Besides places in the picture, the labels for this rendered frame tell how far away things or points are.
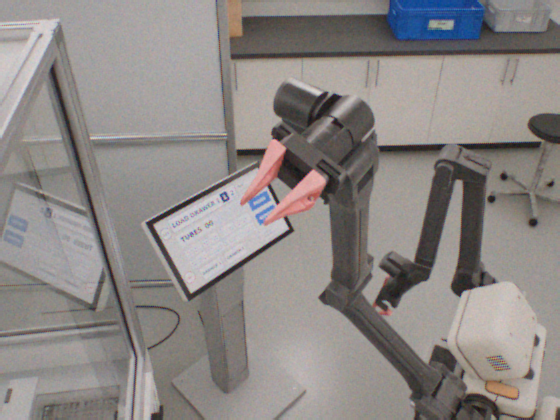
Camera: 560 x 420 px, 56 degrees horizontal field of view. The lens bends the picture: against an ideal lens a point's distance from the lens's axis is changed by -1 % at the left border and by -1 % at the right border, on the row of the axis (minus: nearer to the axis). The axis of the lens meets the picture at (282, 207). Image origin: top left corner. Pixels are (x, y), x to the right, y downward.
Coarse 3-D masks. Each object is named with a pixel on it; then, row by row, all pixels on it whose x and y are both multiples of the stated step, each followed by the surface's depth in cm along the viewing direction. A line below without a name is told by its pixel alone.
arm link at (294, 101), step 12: (288, 84) 69; (300, 84) 69; (276, 96) 69; (288, 96) 69; (300, 96) 68; (312, 96) 67; (324, 96) 68; (276, 108) 70; (288, 108) 69; (300, 108) 68; (312, 108) 67; (288, 120) 71; (300, 120) 68; (300, 132) 73; (372, 132) 71; (360, 144) 70; (348, 156) 69
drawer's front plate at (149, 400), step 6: (150, 372) 163; (150, 378) 161; (150, 384) 160; (150, 390) 158; (156, 390) 169; (144, 396) 157; (150, 396) 157; (156, 396) 168; (144, 402) 155; (150, 402) 156; (144, 408) 154; (150, 408) 155; (144, 414) 152; (150, 414) 154
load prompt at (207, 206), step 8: (224, 192) 195; (232, 192) 196; (208, 200) 191; (216, 200) 192; (224, 200) 194; (192, 208) 187; (200, 208) 188; (208, 208) 190; (216, 208) 192; (176, 216) 183; (184, 216) 185; (192, 216) 186; (200, 216) 188; (168, 224) 181; (176, 224) 183; (184, 224) 184; (176, 232) 182
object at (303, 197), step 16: (288, 144) 60; (304, 144) 61; (288, 160) 62; (304, 160) 60; (320, 160) 60; (320, 176) 59; (304, 192) 59; (320, 192) 61; (288, 208) 62; (304, 208) 63
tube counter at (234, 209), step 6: (234, 204) 196; (222, 210) 193; (228, 210) 194; (234, 210) 196; (240, 210) 197; (210, 216) 190; (216, 216) 191; (222, 216) 193; (228, 216) 194; (204, 222) 188; (210, 222) 190; (216, 222) 191; (222, 222) 192; (210, 228) 189
